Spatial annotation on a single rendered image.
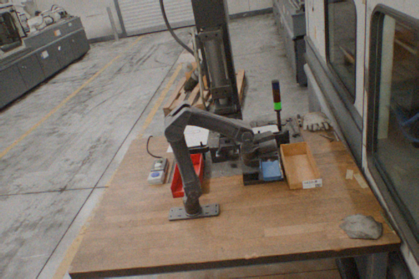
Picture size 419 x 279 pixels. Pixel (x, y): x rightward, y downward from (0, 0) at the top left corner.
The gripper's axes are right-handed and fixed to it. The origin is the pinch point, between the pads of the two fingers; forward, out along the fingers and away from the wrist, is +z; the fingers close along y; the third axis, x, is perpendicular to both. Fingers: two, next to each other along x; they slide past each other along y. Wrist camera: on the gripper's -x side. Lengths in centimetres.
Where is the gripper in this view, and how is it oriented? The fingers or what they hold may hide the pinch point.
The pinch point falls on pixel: (251, 170)
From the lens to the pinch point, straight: 143.4
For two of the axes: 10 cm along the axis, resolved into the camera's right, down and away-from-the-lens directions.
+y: -0.3, -8.5, 5.3
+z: 1.6, 5.2, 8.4
